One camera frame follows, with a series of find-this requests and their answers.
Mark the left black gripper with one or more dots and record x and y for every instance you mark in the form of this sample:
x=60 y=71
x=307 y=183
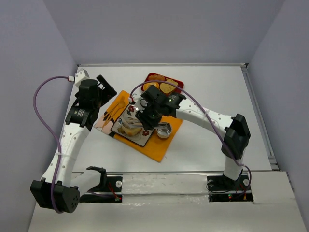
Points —
x=102 y=90

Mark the metal serving tongs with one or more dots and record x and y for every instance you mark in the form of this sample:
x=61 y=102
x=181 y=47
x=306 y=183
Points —
x=144 y=125

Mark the wooden fork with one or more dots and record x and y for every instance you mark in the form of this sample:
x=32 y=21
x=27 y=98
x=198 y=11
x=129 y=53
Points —
x=119 y=103

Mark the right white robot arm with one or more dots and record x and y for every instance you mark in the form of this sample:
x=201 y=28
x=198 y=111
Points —
x=232 y=131

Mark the orange cloth placemat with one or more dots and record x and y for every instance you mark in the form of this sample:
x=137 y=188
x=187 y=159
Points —
x=155 y=147

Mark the yellow glazed bagel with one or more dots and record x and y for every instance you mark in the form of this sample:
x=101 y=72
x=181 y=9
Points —
x=147 y=85

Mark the sliced bread roll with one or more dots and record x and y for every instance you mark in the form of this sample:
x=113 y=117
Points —
x=166 y=88

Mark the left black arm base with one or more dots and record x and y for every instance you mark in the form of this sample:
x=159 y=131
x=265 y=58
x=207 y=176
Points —
x=101 y=191

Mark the pale plain bagel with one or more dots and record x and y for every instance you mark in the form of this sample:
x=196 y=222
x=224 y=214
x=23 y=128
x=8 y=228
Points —
x=131 y=131

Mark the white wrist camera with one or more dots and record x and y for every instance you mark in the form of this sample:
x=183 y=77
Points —
x=138 y=103
x=80 y=75

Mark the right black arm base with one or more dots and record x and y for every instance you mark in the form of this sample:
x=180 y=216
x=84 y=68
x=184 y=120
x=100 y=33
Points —
x=222 y=189

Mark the wooden spoon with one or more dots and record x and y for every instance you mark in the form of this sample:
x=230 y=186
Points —
x=117 y=109

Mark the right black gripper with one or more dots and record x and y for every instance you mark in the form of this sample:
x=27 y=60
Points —
x=146 y=119

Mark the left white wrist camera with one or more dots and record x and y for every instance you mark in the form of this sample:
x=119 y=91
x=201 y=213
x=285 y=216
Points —
x=80 y=75

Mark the small metal cup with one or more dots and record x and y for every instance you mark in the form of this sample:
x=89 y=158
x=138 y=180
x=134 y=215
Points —
x=164 y=133

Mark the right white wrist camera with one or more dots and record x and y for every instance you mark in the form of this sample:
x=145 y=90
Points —
x=138 y=103

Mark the red rectangular tray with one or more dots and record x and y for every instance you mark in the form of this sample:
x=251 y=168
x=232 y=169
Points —
x=170 y=80

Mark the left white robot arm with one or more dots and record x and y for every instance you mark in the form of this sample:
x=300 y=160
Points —
x=56 y=189

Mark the brown croissant bread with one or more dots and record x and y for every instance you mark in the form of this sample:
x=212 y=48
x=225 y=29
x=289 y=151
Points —
x=156 y=77

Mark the square floral ceramic plate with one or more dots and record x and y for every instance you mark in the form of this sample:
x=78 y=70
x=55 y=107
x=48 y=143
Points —
x=129 y=115

